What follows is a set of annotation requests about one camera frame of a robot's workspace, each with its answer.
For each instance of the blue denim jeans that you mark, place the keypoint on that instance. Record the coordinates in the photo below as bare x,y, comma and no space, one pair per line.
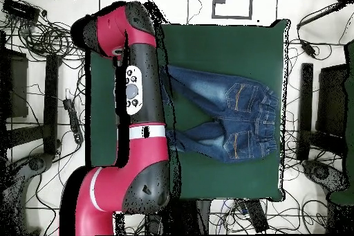
237,114

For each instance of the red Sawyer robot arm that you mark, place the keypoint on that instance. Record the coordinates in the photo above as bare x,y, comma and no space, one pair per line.
143,150

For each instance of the dark flat panel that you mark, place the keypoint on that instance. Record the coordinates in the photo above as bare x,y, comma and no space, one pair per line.
332,100
18,89

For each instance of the dark green table cloth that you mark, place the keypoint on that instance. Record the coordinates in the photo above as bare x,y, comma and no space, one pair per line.
221,42

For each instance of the black power strip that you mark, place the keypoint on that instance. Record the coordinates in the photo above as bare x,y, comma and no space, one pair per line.
73,119

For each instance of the black oblong device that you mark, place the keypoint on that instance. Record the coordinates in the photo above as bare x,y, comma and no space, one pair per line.
257,215

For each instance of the black stand beam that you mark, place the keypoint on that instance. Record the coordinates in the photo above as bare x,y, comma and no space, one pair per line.
51,103
305,108

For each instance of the grey round stand foot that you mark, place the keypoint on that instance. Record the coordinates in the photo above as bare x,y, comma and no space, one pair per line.
320,173
38,162

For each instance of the black power adapter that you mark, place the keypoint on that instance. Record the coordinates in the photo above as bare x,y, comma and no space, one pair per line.
308,48

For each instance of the black tube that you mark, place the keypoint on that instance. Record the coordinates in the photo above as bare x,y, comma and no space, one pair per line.
320,14

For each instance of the black box device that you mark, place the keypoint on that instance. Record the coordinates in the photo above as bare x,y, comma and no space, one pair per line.
20,10

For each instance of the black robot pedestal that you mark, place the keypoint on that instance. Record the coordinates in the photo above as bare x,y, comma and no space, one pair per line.
188,216

